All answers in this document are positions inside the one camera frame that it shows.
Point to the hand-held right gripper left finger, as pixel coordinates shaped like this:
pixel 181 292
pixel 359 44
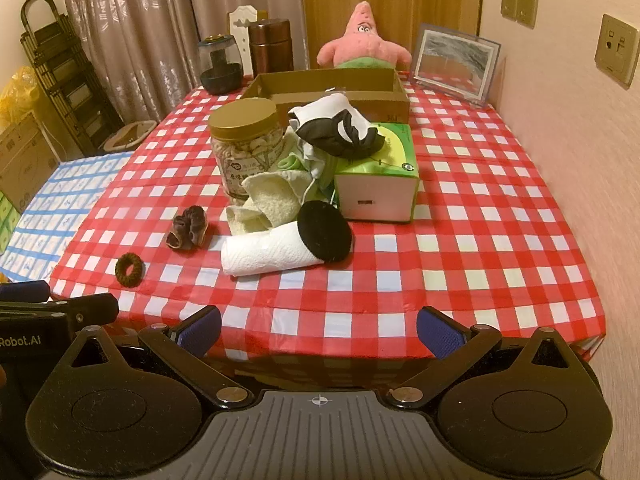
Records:
pixel 202 332

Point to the printed cardboard carton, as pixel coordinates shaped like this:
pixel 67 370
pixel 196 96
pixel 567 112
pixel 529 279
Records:
pixel 25 160

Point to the green tissue box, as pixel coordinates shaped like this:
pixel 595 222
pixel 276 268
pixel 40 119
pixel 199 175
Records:
pixel 375 195

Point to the black fabric face mask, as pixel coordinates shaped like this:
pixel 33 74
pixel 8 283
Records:
pixel 320 140

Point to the white green printed cloth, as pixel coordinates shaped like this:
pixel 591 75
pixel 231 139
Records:
pixel 292 164

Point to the blue checkered cloth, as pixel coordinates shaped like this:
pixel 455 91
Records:
pixel 65 210

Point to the white paper towel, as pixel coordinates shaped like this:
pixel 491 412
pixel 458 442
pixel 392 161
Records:
pixel 265 250

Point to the wicker basket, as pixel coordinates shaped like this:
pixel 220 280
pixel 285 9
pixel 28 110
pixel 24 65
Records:
pixel 130 135

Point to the clear picture frame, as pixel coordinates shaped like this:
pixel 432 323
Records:
pixel 450 60

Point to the dark lid glass jar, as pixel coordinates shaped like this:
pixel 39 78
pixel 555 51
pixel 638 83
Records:
pixel 220 77

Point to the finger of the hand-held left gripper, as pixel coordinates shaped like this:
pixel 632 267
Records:
pixel 25 291
pixel 90 310

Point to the gold lid nut jar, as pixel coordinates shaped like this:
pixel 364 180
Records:
pixel 240 145

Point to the yellow plastic bag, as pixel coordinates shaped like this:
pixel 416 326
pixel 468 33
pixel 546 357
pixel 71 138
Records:
pixel 17 95

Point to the large gold wall socket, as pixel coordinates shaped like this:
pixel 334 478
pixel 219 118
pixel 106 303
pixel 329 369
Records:
pixel 617 50

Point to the black folding rack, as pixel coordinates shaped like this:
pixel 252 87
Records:
pixel 65 70

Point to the pale yellow towel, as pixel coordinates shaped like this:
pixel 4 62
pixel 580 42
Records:
pixel 270 200

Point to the pink starfish plush toy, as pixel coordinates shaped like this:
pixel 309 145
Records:
pixel 360 40

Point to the brown metal canister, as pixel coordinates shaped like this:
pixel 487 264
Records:
pixel 270 50

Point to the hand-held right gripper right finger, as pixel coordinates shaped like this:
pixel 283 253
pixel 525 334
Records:
pixel 439 332

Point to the brown cardboard box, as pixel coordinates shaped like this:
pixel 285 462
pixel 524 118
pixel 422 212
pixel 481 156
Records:
pixel 380 105

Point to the green packaging boxes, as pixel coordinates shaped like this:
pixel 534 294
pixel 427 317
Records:
pixel 7 225

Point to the black round puff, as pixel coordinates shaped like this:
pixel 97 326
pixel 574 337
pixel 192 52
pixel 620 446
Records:
pixel 325 232

